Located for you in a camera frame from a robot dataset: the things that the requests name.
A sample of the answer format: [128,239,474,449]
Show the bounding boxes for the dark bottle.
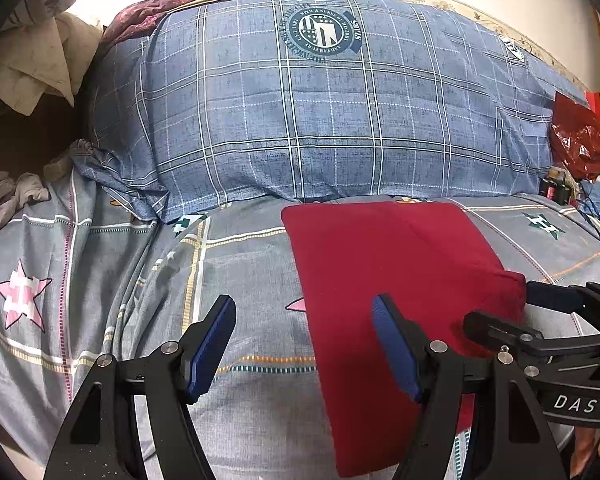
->
[539,170,573,206]

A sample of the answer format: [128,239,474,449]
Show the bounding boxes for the maroon patterned cloth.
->
[100,0,217,51]

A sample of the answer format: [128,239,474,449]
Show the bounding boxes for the red garment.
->
[281,201,528,478]

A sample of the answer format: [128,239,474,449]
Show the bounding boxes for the beige crumpled cloth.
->
[0,12,103,116]

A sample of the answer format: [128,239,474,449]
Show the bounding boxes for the grey star print bed sheet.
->
[0,167,600,480]

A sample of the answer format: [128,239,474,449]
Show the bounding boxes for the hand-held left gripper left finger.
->
[42,294,238,480]

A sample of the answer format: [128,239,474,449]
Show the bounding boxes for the red plastic bag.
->
[551,91,600,182]

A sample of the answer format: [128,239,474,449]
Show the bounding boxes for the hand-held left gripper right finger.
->
[371,294,568,480]

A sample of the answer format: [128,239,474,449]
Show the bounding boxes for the blue plaid pillow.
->
[70,0,588,223]

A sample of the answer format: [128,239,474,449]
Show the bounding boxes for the blue cable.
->
[575,180,600,261]

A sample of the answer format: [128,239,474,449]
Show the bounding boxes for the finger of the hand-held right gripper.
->
[525,280,588,313]
[463,310,600,366]

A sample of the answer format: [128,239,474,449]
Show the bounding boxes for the grey crumpled cloth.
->
[0,170,51,248]

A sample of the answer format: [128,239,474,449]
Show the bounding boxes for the person's right hand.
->
[567,427,600,480]

